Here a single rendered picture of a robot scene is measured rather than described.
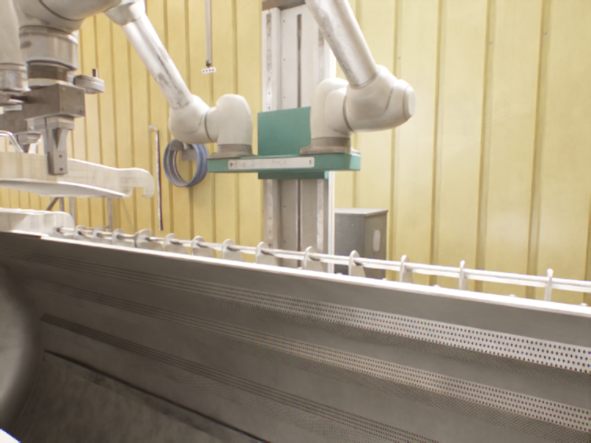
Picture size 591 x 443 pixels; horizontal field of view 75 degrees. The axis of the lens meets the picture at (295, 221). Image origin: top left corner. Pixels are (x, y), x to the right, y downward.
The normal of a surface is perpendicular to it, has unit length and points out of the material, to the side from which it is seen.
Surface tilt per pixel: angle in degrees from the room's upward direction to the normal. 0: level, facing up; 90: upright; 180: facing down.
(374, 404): 105
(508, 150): 90
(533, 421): 116
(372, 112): 139
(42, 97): 90
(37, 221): 90
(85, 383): 77
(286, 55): 90
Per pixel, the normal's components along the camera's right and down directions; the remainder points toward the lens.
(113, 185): 0.86, 0.05
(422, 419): -0.50, 0.34
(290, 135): -0.51, 0.08
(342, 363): -0.46, -0.39
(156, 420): -0.50, -0.15
